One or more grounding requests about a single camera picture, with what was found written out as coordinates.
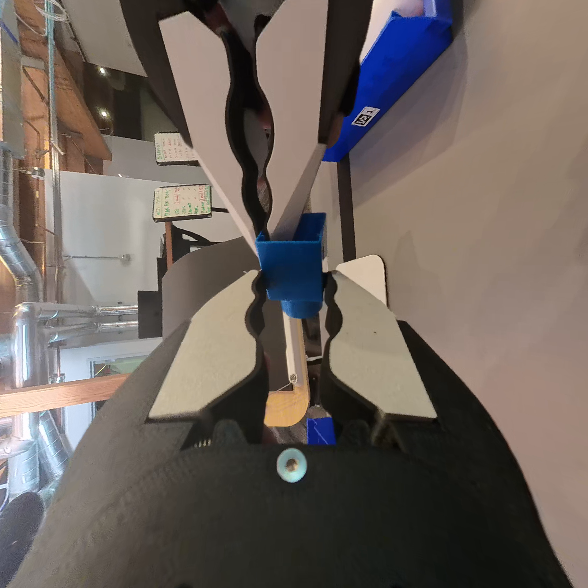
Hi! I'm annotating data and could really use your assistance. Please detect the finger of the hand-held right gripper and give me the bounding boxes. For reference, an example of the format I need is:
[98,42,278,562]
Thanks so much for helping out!
[158,11,269,260]
[256,0,330,241]

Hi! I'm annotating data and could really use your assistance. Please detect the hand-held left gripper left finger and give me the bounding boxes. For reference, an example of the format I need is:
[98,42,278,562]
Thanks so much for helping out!
[149,271,269,423]

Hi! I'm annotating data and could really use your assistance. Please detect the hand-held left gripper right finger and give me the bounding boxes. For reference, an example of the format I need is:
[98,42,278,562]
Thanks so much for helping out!
[320,271,438,423]

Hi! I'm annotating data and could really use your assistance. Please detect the blue single-stud plastic block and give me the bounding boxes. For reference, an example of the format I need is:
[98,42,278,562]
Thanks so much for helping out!
[255,213,329,319]

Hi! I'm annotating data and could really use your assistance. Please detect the whiteboard easel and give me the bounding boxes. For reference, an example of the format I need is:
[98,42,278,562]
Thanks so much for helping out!
[152,184,214,223]
[154,132,199,167]

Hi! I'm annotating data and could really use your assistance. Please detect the black backdrop board stand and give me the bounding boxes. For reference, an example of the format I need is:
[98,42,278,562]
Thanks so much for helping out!
[138,239,313,425]

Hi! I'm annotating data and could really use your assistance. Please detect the wooden ceiling post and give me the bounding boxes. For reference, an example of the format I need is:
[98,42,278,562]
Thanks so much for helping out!
[0,372,129,416]

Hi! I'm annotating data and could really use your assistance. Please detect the silver ceiling duct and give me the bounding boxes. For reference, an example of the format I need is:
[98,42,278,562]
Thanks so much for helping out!
[0,0,70,478]

